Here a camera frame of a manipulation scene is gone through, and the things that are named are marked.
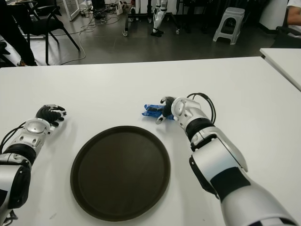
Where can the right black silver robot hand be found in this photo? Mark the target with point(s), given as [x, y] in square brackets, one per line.
[168, 108]

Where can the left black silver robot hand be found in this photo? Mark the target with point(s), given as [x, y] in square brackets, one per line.
[49, 114]

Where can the blue Oreo cookie package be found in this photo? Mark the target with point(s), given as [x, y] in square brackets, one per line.
[152, 110]

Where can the left silver black robot arm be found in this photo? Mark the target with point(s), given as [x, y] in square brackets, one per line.
[16, 171]

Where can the right silver black robot arm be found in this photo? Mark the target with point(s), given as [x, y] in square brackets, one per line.
[211, 160]

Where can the round dark brown tray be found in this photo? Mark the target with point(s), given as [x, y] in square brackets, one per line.
[120, 169]

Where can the standing person in black trousers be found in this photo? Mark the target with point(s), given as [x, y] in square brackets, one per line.
[20, 35]

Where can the black metal chair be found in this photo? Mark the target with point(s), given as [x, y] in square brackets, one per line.
[50, 23]

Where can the white humanoid robot leg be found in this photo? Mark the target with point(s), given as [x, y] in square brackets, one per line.
[157, 17]

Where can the grey plastic stool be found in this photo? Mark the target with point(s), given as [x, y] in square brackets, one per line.
[229, 23]

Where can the white framed panel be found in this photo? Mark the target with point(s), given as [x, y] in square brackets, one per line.
[71, 10]

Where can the white paper bag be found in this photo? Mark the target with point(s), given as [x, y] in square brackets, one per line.
[119, 8]

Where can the white side table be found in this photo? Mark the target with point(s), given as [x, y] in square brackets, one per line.
[284, 61]

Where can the black office chair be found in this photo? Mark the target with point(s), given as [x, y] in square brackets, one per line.
[285, 37]

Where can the seated person in white shirt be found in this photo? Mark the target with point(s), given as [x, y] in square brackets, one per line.
[294, 11]

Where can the black wheeled metal frame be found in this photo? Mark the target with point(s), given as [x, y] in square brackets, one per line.
[126, 21]

